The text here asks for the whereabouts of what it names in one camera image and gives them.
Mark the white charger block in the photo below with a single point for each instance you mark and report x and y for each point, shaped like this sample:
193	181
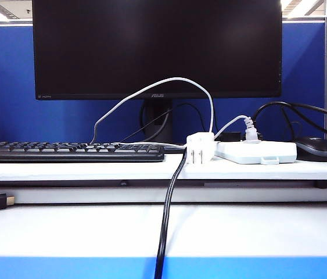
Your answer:
201	142

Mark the white power strip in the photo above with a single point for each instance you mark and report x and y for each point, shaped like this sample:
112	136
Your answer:
256	152

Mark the small black box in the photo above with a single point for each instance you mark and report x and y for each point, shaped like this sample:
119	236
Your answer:
231	136

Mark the black computer monitor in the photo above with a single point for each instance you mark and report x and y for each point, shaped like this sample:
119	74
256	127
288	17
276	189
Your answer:
151	43

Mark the black keyboard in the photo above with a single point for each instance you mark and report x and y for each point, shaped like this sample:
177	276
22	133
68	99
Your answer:
64	152

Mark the white desk riser board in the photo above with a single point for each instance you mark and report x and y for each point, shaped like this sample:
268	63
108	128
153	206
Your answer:
64	171

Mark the black Logitech mouse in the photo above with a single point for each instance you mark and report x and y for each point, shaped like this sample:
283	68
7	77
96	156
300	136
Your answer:
317	149

